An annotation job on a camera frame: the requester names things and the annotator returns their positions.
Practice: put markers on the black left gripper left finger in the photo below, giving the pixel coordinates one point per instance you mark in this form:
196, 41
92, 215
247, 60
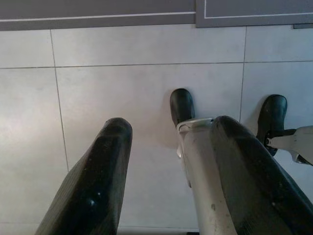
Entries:
97, 186

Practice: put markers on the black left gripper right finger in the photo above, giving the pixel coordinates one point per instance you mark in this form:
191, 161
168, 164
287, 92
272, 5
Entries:
252, 186

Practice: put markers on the silver robot left leg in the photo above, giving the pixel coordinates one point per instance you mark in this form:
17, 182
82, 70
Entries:
203, 171

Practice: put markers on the silver robot leg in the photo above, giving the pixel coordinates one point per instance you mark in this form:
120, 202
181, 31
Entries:
203, 171
303, 137

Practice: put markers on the silver robot right leg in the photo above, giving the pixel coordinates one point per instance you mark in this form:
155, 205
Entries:
303, 137

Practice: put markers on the black robot right foot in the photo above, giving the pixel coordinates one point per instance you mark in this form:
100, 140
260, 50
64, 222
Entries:
274, 110

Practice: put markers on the black robot foot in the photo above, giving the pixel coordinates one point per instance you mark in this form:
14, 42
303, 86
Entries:
181, 102
274, 110

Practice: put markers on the black robot left foot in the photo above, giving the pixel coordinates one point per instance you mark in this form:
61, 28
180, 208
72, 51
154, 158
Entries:
181, 102

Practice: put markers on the grey cabinet door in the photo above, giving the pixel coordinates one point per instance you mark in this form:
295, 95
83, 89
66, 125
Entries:
73, 7
244, 7

